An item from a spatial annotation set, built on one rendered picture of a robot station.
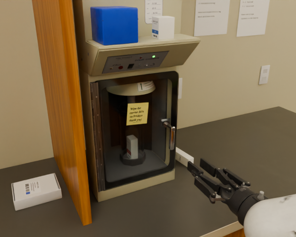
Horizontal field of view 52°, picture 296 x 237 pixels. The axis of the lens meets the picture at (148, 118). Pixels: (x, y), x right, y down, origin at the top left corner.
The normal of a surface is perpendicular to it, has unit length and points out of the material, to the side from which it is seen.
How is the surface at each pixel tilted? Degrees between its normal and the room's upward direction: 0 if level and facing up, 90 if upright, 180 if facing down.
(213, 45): 90
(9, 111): 90
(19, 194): 0
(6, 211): 0
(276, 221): 47
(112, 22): 90
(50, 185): 0
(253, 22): 90
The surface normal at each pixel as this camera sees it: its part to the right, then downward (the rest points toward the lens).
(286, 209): -0.56, -0.65
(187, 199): 0.00, -0.92
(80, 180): 0.45, 0.35
